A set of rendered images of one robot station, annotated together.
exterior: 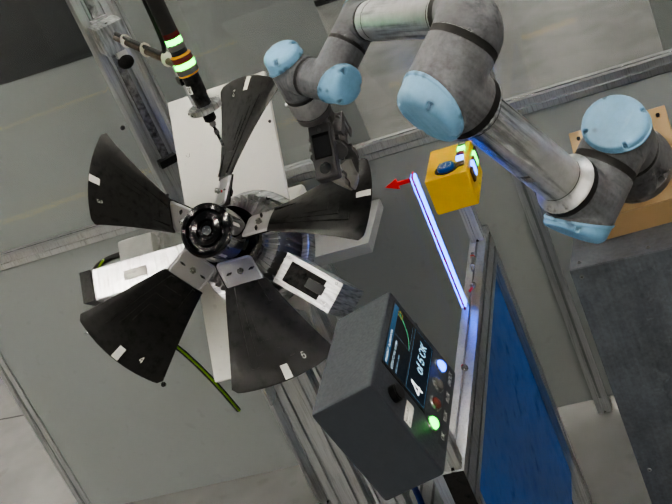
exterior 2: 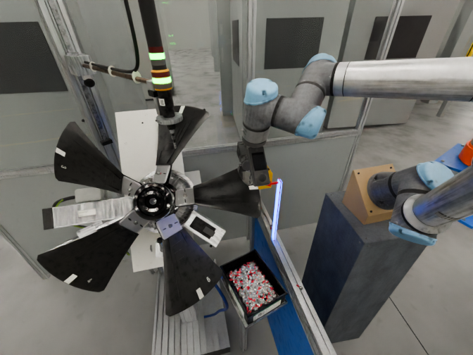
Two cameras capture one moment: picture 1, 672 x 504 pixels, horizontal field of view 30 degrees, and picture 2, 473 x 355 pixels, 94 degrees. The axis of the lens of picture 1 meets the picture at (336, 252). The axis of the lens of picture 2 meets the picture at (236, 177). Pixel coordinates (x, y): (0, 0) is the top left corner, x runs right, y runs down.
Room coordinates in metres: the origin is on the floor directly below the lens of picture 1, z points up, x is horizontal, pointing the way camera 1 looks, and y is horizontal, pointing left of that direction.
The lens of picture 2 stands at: (1.86, 0.28, 1.67)
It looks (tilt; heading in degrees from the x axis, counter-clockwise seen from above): 35 degrees down; 329
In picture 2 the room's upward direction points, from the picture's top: 1 degrees counter-clockwise
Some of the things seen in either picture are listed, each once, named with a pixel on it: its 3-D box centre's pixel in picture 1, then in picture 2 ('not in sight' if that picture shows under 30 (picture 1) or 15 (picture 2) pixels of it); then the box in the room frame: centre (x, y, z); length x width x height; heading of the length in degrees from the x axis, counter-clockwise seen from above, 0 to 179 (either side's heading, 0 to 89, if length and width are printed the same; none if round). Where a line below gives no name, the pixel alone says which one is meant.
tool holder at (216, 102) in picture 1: (194, 88); (164, 101); (2.47, 0.13, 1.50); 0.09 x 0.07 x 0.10; 15
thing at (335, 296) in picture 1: (318, 286); (204, 227); (2.47, 0.07, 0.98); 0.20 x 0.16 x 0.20; 160
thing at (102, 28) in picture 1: (110, 35); (79, 64); (3.06, 0.29, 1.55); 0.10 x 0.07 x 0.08; 15
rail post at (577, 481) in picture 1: (538, 387); (253, 246); (2.65, -0.33, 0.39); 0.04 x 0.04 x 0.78; 70
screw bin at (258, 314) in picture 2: not in sight; (251, 283); (2.23, 0.00, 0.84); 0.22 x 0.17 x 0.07; 176
